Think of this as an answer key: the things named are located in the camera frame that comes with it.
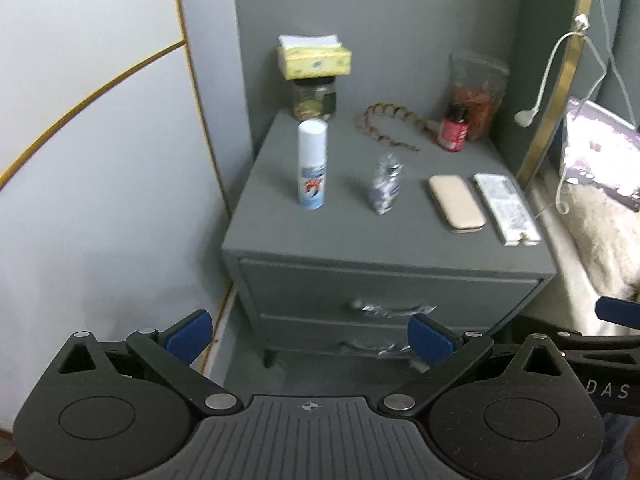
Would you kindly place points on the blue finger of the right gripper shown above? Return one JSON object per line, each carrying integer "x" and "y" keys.
{"x": 618, "y": 311}

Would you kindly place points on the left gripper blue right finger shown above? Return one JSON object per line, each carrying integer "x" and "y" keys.
{"x": 430, "y": 341}

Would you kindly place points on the cream fluffy blanket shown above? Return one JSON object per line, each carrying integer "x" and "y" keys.
{"x": 606, "y": 235}

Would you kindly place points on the clear bag of red snacks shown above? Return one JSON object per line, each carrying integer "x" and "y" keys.
{"x": 479, "y": 83}

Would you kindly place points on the small clear pill bottle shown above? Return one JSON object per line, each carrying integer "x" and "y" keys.
{"x": 385, "y": 185}

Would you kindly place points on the white spray bottle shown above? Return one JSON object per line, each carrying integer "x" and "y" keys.
{"x": 311, "y": 163}

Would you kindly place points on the brown wavy headband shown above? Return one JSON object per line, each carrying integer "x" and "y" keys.
{"x": 396, "y": 126}

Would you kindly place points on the beige compact case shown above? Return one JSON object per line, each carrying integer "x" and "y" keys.
{"x": 456, "y": 203}

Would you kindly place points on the wooden top drawer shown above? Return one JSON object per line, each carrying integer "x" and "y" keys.
{"x": 312, "y": 293}

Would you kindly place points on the red supplement bottle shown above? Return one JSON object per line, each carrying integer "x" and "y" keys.
{"x": 454, "y": 127}

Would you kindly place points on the lower nightstand drawer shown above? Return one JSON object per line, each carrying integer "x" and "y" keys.
{"x": 332, "y": 334}

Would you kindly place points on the grey bedside nightstand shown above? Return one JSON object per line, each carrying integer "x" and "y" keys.
{"x": 269, "y": 225}

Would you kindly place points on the tablet with lit screen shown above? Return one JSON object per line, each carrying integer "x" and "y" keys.
{"x": 601, "y": 149}

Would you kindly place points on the white medicine box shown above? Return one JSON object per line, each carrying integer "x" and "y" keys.
{"x": 514, "y": 224}

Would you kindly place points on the clear glass jar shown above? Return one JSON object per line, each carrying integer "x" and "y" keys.
{"x": 314, "y": 98}

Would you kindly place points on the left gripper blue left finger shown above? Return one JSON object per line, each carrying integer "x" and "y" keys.
{"x": 188, "y": 338}

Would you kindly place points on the yellow tissue box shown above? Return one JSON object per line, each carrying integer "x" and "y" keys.
{"x": 303, "y": 57}

